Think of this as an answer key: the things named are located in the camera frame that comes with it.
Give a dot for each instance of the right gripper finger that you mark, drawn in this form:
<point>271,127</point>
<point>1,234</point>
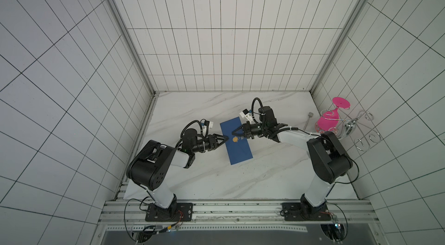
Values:
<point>242,130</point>
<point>240,136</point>

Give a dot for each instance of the aluminium mounting rail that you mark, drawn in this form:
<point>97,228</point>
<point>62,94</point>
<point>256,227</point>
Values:
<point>240,212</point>

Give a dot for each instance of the blue paper envelope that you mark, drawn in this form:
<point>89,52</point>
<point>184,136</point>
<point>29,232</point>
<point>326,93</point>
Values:
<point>238,150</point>

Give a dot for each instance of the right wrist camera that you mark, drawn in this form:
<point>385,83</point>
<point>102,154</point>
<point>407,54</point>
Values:
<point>247,115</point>

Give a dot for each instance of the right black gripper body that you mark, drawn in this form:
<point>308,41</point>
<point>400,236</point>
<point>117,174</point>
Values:
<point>246,130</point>

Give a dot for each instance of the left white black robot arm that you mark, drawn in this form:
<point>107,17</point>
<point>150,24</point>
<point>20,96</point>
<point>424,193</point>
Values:
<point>150,167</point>

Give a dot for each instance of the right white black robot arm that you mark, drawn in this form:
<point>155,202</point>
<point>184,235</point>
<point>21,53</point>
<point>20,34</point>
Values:
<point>329,159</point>

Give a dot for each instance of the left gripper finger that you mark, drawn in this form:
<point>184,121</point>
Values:
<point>215,144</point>
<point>218,137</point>

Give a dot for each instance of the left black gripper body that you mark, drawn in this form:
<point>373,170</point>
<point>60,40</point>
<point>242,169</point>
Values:
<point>201,145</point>

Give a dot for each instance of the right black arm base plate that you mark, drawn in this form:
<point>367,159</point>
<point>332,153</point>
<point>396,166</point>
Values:
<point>297,211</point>

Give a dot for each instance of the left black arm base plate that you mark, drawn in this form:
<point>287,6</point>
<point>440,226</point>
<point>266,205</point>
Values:
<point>175,213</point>

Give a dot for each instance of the pink wine glass upside down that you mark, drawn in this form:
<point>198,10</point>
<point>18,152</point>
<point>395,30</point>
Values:
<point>330,119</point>

